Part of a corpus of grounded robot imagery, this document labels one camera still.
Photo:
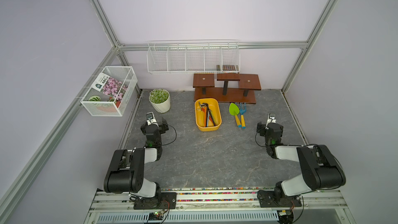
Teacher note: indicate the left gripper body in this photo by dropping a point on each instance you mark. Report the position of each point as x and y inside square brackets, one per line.
[161, 128]

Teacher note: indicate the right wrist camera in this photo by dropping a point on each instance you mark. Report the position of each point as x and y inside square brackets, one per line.
[271, 118]

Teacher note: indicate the green garden trowel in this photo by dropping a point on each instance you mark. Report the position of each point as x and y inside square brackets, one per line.
[234, 111]

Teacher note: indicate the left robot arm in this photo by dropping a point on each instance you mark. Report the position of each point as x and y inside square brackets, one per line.
[126, 170]

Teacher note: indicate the large black hex key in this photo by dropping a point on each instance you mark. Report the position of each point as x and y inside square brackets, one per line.
[211, 115]

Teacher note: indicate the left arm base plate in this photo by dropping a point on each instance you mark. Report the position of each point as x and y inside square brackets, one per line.
[164, 200]

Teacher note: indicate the brown wooden stand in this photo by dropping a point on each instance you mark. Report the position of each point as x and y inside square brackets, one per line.
[227, 88]

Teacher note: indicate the white wire side basket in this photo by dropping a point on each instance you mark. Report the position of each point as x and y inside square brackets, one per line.
[100, 105]

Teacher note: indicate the yellow plastic storage box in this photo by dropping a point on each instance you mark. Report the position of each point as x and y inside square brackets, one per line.
[214, 112]

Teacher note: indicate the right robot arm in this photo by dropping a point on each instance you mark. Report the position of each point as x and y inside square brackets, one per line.
[319, 167]

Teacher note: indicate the flower seed packet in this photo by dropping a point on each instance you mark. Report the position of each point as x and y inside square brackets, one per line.
[109, 86]

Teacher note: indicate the teal garden fork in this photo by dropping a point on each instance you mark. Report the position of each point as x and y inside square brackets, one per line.
[242, 110]

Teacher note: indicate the red hex key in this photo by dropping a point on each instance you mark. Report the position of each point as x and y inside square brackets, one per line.
[205, 113]

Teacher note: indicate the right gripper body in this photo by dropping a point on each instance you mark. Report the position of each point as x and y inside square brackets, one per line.
[263, 132]

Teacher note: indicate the white potted green plant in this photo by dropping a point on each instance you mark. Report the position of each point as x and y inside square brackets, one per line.
[160, 100]

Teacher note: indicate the small black hex key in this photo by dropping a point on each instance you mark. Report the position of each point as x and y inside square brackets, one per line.
[206, 117]

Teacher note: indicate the orange hex key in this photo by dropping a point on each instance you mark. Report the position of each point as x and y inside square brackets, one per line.
[210, 119]

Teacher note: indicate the aluminium mounting rail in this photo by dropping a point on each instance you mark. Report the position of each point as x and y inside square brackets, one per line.
[221, 206]

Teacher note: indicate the long white wire basket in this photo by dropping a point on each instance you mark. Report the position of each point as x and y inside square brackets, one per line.
[193, 56]

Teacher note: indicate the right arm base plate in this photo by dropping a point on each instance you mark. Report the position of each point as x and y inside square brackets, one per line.
[271, 199]

